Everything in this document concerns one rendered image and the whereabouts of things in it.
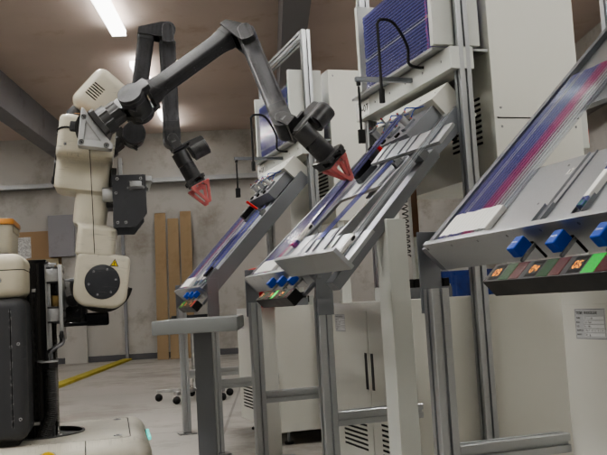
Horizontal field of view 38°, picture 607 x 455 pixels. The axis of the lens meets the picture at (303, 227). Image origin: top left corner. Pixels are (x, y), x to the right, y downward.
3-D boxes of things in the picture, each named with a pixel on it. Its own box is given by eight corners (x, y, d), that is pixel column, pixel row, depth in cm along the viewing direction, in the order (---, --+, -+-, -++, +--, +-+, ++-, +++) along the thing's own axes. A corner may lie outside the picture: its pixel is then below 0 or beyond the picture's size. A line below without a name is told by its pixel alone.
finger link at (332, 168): (351, 173, 247) (328, 150, 245) (363, 169, 240) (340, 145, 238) (337, 190, 245) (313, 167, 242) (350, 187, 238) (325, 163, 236)
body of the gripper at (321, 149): (329, 154, 246) (311, 135, 244) (346, 147, 237) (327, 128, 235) (315, 171, 243) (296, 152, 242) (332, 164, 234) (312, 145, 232)
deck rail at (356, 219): (321, 284, 253) (305, 269, 252) (318, 285, 254) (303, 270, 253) (471, 119, 273) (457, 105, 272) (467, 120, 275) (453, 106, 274)
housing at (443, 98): (462, 132, 274) (431, 98, 272) (396, 159, 320) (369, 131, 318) (477, 115, 276) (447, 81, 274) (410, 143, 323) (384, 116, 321)
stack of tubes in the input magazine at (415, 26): (429, 49, 275) (423, -35, 277) (367, 89, 323) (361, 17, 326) (465, 50, 279) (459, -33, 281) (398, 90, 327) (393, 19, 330)
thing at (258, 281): (318, 285, 254) (301, 267, 253) (257, 292, 317) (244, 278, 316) (321, 282, 255) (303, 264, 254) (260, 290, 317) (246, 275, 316)
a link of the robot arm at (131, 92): (241, 32, 276) (231, 8, 268) (266, 51, 268) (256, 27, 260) (126, 116, 267) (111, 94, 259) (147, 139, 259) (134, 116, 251)
